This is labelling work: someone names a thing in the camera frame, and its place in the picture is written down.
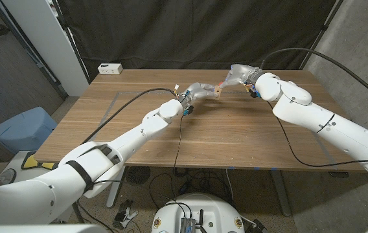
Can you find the white table leg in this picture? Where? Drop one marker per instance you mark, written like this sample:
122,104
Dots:
115,194

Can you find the dark grey door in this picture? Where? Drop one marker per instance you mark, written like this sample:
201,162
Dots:
6,74

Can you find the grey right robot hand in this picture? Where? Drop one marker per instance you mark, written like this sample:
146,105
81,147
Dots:
242,76

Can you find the white robot torso edge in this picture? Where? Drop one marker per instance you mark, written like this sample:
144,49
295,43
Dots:
41,229

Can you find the black backdrop curtain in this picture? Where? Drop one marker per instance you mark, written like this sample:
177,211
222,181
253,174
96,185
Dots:
187,32

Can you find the white column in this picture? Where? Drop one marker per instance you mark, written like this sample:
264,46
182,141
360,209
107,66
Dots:
51,42

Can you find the grey electronics box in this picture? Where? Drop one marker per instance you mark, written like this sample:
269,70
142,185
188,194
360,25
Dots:
188,225

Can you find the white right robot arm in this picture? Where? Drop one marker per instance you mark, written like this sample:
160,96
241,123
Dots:
317,110

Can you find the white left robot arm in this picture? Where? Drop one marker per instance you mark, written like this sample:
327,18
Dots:
106,152

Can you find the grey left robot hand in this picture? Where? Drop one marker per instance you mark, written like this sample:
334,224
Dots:
197,91

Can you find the black and white floor gadget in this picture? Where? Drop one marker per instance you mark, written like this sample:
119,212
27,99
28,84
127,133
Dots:
124,213

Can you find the grey tape outline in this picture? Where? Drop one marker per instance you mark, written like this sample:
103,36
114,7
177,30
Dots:
112,106

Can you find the round black floor fan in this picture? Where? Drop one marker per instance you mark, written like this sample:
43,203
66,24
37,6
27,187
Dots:
137,175

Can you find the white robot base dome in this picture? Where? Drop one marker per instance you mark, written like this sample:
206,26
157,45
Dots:
210,207

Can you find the white power strip box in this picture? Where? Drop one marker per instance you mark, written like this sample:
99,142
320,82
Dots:
109,69

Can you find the grey table leg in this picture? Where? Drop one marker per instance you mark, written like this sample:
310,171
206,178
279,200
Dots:
281,194

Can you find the small wooden block with holes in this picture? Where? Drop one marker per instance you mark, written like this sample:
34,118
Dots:
218,91

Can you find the blue plastic bin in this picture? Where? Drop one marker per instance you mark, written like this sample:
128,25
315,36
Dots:
25,129

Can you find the black floor device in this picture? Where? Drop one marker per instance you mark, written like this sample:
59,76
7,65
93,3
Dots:
259,226

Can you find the black backdrop stand pole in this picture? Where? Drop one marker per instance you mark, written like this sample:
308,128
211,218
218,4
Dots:
72,45
320,32

